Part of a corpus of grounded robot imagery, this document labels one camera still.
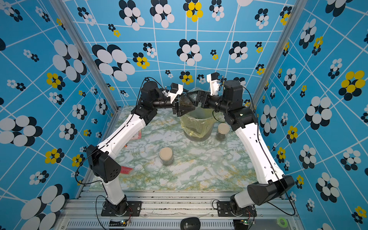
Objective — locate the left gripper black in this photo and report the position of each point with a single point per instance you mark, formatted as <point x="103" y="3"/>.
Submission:
<point x="180" y="109"/>

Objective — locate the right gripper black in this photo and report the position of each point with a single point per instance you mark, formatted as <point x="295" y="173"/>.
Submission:
<point x="202" y="97"/>

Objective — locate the clear plastic tea jar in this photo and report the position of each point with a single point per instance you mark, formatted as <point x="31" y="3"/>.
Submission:
<point x="188" y="101"/>

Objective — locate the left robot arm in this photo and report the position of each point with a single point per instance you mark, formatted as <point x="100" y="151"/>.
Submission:
<point x="101" y="158"/>

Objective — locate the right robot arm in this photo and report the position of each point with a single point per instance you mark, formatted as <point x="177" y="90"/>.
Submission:
<point x="271" y="180"/>

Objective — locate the jar with wooden lid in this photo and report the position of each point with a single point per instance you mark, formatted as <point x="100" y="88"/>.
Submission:
<point x="222" y="131"/>
<point x="166" y="156"/>

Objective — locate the pink card package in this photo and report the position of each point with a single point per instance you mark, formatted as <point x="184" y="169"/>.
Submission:
<point x="139" y="135"/>

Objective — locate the small red packet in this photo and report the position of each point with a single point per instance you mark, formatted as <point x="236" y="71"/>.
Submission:
<point x="126" y="170"/>

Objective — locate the right circuit board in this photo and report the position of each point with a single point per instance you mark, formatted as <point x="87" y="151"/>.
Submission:
<point x="241" y="224"/>

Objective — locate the circuit board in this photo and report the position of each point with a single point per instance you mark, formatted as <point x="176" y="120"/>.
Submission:
<point x="241" y="224"/>
<point x="119" y="223"/>

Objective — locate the left circuit board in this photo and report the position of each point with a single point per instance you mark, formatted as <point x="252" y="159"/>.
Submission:
<point x="119" y="223"/>

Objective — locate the green tape roll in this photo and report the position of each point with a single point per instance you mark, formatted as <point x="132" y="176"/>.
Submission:
<point x="282" y="222"/>

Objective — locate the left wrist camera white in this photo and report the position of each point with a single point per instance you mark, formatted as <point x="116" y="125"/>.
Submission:
<point x="175" y="91"/>

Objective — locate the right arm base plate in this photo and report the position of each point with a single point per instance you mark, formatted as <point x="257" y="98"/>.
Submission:
<point x="230" y="209"/>

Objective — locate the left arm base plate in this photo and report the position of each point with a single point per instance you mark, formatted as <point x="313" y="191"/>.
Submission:
<point x="124" y="209"/>

